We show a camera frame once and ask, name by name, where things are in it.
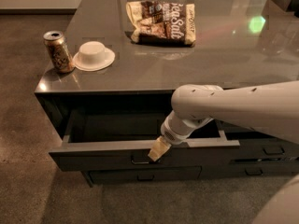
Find white upturned plastic bowl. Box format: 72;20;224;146
73;41;115;71

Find dark grey drawer cabinet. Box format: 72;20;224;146
34;0;299;188

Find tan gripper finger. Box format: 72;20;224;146
148;136;171;161

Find brown sea salt snack bag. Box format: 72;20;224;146
126;1;196;46

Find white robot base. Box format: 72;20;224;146
251;175;299;224

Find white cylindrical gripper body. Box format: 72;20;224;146
161;111;213;145

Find gold soda can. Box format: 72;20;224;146
43;31;75;74

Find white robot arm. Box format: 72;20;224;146
149;81;299;161

